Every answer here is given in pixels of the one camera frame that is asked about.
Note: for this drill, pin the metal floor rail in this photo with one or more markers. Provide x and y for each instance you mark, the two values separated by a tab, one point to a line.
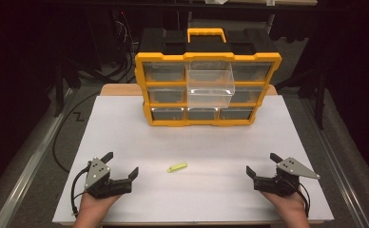
338	164
30	164

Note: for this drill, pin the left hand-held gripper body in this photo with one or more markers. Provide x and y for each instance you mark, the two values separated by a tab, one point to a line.
105	186

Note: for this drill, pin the yellow-green marker pen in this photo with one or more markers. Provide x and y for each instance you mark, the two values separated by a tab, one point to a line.
177	167

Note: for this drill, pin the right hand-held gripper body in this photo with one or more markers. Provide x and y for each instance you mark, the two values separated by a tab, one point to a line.
282	185

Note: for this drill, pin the wooden table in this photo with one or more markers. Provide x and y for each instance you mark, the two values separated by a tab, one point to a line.
120	90

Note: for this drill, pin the yellow and black organizer cabinet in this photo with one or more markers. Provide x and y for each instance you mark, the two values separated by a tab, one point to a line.
204	47

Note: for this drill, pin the clear plastic drawer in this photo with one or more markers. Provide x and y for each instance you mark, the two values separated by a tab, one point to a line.
209	87

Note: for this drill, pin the person's right hand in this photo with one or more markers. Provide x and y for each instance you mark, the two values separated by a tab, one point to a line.
292	207

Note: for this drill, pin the white table board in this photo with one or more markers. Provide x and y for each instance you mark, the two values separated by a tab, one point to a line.
189	190

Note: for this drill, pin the person's left hand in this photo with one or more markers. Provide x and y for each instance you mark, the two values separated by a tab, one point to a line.
92	207

